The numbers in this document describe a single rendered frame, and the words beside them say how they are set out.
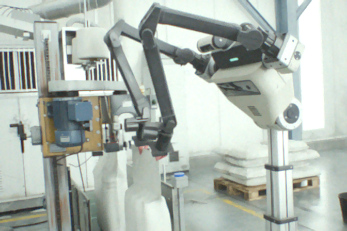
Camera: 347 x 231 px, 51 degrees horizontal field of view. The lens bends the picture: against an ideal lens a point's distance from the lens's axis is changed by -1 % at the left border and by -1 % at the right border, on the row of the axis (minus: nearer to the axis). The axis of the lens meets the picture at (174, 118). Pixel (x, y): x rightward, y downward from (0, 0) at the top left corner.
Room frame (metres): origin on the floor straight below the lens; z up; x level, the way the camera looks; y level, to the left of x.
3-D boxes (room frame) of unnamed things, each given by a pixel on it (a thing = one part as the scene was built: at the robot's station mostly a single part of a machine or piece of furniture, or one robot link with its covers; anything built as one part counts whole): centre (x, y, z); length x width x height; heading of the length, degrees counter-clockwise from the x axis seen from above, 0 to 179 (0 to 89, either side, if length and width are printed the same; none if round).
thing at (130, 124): (1.82, 0.19, 1.21); 0.11 x 0.09 x 0.12; 113
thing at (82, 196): (2.59, 0.74, 0.54); 1.05 x 0.02 x 0.41; 23
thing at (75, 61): (2.19, 0.52, 1.61); 0.15 x 0.14 x 0.17; 23
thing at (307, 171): (4.99, -1.59, 0.20); 0.67 x 0.43 x 0.15; 113
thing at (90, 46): (1.95, 0.41, 1.61); 0.17 x 0.17 x 0.17
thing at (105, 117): (2.18, 0.43, 1.26); 0.22 x 0.05 x 0.16; 23
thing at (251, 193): (5.05, -1.22, 0.07); 1.20 x 0.82 x 0.14; 115
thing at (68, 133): (1.89, 0.54, 1.21); 0.15 x 0.15 x 0.25
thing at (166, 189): (2.81, 0.24, 0.54); 1.05 x 0.02 x 0.41; 23
